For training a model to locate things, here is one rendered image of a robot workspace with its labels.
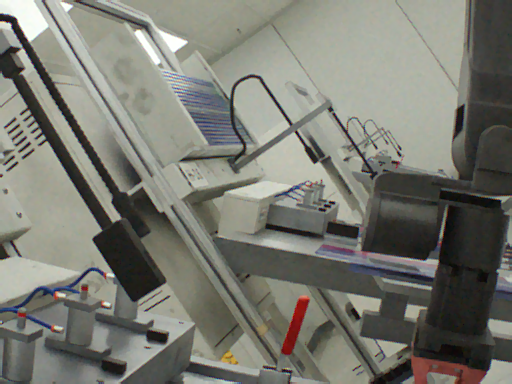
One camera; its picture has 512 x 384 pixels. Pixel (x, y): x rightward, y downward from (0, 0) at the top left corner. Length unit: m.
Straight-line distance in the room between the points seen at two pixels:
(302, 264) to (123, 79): 0.55
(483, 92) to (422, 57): 7.56
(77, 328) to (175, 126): 1.12
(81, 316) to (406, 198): 0.28
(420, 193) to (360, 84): 7.56
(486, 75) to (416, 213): 0.13
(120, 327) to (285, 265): 0.87
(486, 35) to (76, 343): 0.42
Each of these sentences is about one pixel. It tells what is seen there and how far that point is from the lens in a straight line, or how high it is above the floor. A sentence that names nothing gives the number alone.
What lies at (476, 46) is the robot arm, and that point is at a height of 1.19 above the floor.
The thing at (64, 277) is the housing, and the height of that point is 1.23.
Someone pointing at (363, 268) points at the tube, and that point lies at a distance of 0.88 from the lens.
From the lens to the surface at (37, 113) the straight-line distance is 0.49.
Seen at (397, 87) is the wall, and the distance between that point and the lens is 8.20.
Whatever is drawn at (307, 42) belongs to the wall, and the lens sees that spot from 8.31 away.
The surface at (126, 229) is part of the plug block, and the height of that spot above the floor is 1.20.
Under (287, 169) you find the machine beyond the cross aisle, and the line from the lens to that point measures 5.16.
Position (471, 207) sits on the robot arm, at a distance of 0.67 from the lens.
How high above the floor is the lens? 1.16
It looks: 7 degrees up
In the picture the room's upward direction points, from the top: 33 degrees counter-clockwise
